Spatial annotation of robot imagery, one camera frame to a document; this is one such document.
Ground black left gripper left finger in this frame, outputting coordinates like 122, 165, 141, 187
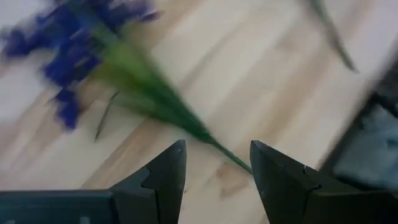
110, 139, 187, 224

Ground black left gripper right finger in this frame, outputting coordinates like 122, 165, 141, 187
249, 139, 322, 224

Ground purple artificial flower bunch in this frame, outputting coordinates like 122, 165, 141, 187
0, 0, 253, 174

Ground blue artificial flower sprig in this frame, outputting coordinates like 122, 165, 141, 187
306, 0, 360, 75

